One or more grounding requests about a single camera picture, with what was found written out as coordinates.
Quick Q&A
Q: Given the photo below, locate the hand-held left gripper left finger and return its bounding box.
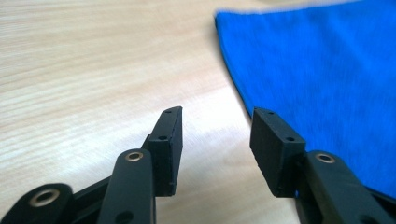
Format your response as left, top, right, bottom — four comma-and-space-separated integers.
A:
141, 105, 184, 198

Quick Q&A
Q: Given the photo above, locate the blue cloth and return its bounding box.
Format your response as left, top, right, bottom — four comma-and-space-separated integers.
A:
214, 0, 396, 200

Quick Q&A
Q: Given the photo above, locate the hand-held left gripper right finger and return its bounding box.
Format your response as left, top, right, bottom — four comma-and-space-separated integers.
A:
249, 106, 307, 199

